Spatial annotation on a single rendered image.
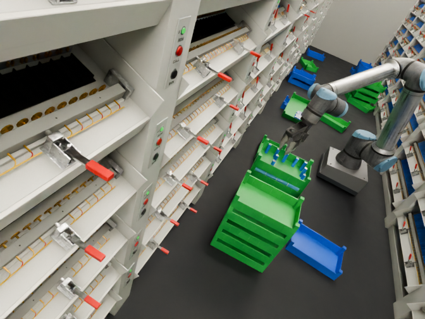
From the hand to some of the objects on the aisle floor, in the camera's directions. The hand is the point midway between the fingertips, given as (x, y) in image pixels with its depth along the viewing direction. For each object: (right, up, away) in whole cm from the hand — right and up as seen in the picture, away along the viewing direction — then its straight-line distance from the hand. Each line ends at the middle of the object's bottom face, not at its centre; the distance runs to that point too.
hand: (283, 150), depth 150 cm
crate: (+92, +35, +156) cm, 185 cm away
